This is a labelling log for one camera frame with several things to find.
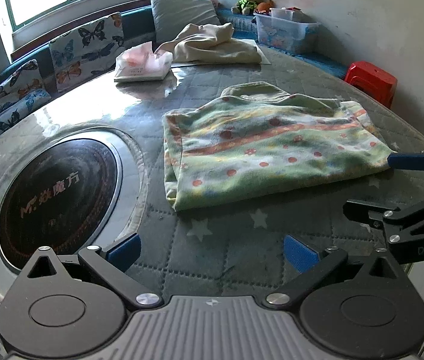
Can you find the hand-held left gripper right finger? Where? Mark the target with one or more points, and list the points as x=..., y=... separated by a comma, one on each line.
x=300, y=253

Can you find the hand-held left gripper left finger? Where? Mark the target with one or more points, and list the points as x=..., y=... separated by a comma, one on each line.
x=125, y=250

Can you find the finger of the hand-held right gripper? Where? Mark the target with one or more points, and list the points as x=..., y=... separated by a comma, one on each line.
x=408, y=160
x=395, y=219

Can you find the green patterned garment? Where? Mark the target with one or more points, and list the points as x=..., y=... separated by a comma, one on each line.
x=257, y=150

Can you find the round black induction cooktop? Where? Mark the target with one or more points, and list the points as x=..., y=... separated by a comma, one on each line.
x=54, y=195

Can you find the red plastic stool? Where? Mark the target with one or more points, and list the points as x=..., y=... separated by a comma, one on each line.
x=371, y=77

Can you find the clear plastic storage box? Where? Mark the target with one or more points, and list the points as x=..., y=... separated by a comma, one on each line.
x=283, y=33

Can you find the pink tissue pack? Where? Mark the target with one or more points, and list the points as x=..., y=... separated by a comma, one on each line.
x=140, y=62

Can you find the small white container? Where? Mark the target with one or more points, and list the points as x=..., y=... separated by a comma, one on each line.
x=281, y=13

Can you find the large butterfly print cushion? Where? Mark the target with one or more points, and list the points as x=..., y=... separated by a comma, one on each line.
x=84, y=48

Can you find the orange plush toy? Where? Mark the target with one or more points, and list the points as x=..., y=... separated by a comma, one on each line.
x=265, y=6

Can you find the cream cloth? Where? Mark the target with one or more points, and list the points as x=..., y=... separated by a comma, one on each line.
x=212, y=47

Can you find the plush bear toy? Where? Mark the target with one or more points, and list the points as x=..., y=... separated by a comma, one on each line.
x=249, y=2

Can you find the blue sofa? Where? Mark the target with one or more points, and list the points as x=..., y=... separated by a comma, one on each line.
x=137, y=22

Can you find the grey pillow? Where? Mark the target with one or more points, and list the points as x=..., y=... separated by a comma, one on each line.
x=182, y=13

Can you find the pink plush toy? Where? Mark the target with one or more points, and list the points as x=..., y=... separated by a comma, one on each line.
x=215, y=2

